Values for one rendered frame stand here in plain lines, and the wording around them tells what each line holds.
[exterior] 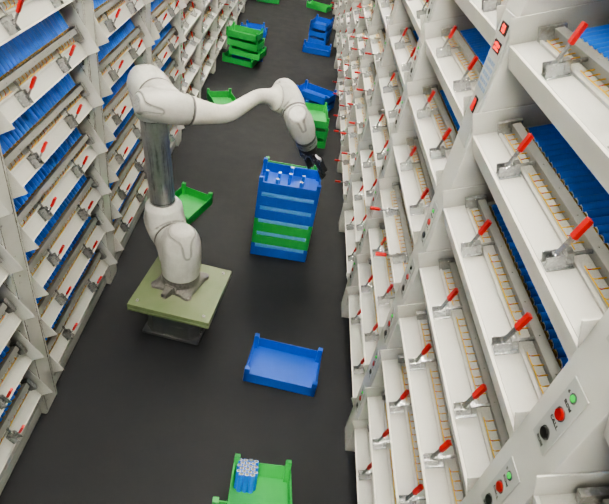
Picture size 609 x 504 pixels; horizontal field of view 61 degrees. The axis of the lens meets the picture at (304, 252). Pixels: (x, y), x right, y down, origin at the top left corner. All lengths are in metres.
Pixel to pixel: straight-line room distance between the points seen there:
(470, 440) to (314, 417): 1.14
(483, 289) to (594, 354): 0.40
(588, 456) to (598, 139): 0.41
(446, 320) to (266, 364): 1.15
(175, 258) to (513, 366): 1.43
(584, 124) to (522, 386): 0.41
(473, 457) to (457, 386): 0.16
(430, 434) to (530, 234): 0.58
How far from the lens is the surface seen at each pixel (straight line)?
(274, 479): 1.98
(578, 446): 0.75
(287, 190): 2.51
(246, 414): 2.10
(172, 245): 2.04
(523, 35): 1.15
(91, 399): 2.17
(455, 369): 1.17
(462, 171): 1.25
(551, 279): 0.83
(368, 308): 2.07
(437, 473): 1.25
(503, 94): 1.19
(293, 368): 2.25
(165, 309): 2.12
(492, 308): 1.04
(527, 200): 0.99
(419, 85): 1.90
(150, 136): 1.99
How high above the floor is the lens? 1.76
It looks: 38 degrees down
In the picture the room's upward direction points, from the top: 12 degrees clockwise
